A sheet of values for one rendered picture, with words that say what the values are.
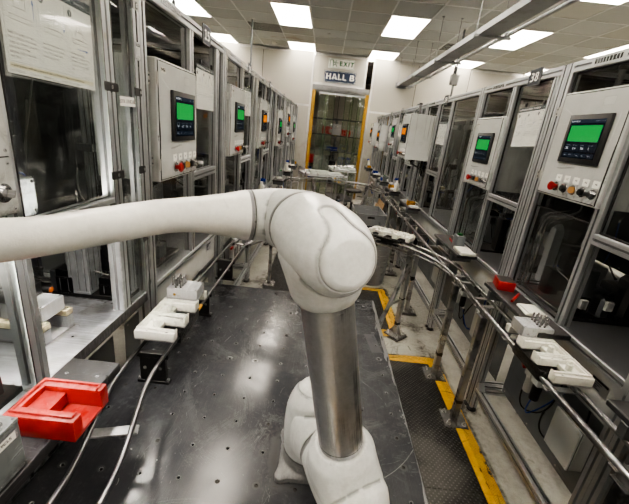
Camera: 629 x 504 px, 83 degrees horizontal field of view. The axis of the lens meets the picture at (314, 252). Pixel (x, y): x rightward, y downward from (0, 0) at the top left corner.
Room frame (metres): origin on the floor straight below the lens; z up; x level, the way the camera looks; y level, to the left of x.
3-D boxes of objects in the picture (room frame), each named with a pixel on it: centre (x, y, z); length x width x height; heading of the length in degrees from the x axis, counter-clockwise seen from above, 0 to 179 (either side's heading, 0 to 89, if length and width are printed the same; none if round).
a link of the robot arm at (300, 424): (0.80, -0.05, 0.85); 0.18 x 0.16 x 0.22; 25
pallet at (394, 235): (2.85, -0.62, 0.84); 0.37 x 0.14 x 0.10; 58
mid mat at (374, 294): (3.17, -0.56, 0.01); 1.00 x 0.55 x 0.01; 0
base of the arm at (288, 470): (0.83, -0.05, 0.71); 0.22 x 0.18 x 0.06; 0
